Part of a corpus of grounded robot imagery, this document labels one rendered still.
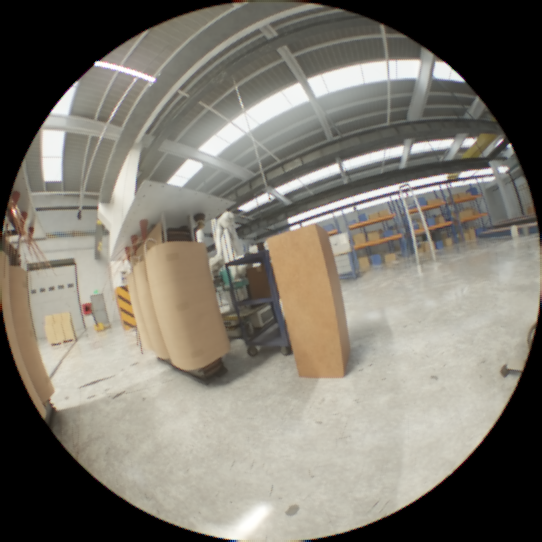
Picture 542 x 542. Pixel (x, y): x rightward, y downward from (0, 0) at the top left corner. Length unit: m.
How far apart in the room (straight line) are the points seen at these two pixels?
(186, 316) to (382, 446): 1.23
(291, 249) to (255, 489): 1.12
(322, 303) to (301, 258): 0.26
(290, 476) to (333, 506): 0.21
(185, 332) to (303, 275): 0.82
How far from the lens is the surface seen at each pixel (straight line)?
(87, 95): 11.39
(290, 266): 0.94
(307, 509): 0.72
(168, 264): 1.16
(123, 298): 6.59
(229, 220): 1.99
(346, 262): 4.98
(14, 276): 1.73
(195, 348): 1.20
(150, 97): 4.55
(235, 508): 0.78
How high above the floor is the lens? 0.71
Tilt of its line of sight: 1 degrees up
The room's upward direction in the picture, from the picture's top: 14 degrees counter-clockwise
